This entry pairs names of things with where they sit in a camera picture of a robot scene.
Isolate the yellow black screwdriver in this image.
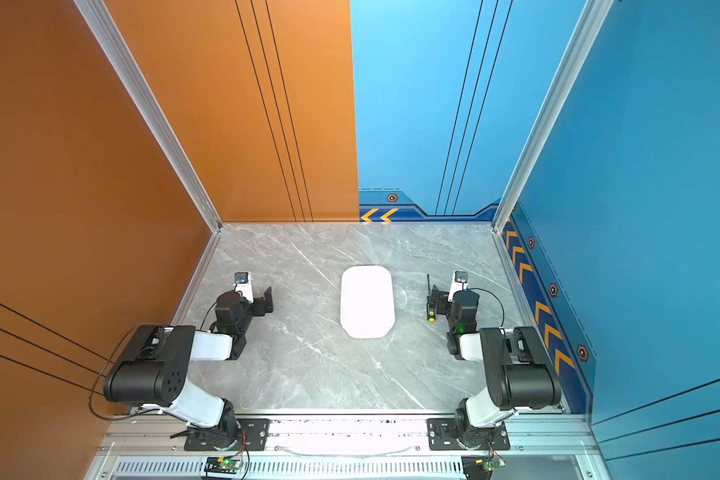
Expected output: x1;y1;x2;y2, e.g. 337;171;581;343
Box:
426;275;436;322

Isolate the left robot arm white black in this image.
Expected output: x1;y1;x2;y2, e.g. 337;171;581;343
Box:
103;284;274;452

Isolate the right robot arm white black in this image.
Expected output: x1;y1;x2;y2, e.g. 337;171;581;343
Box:
437;289;563;449

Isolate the white oval bin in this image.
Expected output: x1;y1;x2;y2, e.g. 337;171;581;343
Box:
340;265;395;339

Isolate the left green circuit board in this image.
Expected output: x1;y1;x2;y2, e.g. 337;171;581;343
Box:
202;456;245;479

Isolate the green circuit board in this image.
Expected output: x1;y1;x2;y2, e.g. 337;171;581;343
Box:
202;456;245;479
461;456;506;480

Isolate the right green circuit board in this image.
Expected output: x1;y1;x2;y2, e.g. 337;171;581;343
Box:
461;456;506;480

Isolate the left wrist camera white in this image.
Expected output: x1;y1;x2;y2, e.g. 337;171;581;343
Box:
234;271;254;303

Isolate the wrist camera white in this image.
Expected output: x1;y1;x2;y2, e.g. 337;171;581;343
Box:
448;270;468;302
234;271;254;303

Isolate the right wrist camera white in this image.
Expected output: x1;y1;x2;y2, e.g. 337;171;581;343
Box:
448;270;468;302

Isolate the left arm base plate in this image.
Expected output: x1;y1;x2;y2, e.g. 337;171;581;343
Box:
184;418;271;453

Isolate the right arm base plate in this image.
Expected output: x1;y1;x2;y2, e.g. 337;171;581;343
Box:
426;417;511;451

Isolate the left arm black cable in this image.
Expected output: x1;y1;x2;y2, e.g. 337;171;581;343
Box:
87;353;157;421

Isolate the aluminium front rail frame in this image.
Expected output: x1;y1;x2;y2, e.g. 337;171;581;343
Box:
85;411;611;479

